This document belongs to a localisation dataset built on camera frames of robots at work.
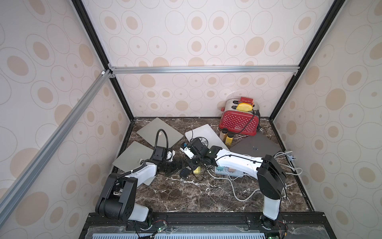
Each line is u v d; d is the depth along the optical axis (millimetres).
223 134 1001
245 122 1000
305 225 730
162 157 731
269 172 541
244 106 991
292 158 996
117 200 431
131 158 1005
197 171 894
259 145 1052
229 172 873
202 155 659
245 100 1022
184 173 877
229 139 987
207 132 1102
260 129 1091
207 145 843
